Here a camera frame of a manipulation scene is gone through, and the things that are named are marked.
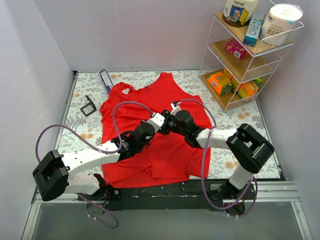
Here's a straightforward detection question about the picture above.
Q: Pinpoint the white toilet paper roll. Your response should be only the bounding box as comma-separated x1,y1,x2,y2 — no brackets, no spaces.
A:
259,3,303,46

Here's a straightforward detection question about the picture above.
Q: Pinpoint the blue toothpaste box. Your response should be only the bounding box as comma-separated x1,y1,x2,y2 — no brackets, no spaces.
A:
242,11,265,47

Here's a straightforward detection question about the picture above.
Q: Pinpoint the orange box on shelf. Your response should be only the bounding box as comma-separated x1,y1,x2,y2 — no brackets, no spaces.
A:
237,80,259,101

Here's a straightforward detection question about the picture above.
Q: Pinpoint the red tank top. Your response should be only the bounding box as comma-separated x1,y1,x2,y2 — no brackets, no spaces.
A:
100,72,212,188

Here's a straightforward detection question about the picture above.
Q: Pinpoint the black brooch box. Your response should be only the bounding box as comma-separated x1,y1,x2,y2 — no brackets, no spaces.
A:
80,95,97,117

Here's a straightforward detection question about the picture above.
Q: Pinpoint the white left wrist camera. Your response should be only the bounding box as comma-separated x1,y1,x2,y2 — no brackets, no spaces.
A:
146,113,165,132

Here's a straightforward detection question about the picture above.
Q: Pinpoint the floral patterned table mat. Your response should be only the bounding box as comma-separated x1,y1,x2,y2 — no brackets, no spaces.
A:
57,70,266,180

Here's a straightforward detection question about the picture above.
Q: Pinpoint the orange green snack box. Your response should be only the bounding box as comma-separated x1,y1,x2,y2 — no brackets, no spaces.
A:
207,71,233,96

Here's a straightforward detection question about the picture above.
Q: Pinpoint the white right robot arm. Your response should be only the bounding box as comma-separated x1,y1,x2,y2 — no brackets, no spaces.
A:
160,110,275,199

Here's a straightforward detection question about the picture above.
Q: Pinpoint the purple rectangular box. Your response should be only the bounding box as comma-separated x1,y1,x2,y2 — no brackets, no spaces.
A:
99,69,114,94

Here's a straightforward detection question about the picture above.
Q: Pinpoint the cartoon toilet paper pack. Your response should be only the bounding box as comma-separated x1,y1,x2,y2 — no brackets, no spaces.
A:
222,0,259,28

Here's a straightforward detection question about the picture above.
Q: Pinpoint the aluminium frame rail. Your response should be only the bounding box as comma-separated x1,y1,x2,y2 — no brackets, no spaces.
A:
22,181,312,240

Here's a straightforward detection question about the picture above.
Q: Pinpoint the white wire shelf rack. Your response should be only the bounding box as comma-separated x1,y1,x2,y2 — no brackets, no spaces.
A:
199,0,304,111

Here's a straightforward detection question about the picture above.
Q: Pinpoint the pink tissue box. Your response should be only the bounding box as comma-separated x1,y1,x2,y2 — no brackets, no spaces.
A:
224,38,247,60

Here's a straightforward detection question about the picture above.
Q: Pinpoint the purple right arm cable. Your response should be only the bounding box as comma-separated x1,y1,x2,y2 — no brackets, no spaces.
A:
178,98,258,218

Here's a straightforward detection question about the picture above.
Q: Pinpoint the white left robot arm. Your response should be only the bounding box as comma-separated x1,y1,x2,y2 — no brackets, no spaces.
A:
32,110,170,202

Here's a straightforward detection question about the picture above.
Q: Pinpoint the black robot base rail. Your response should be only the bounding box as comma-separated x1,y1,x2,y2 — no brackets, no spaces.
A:
96,179,243,211

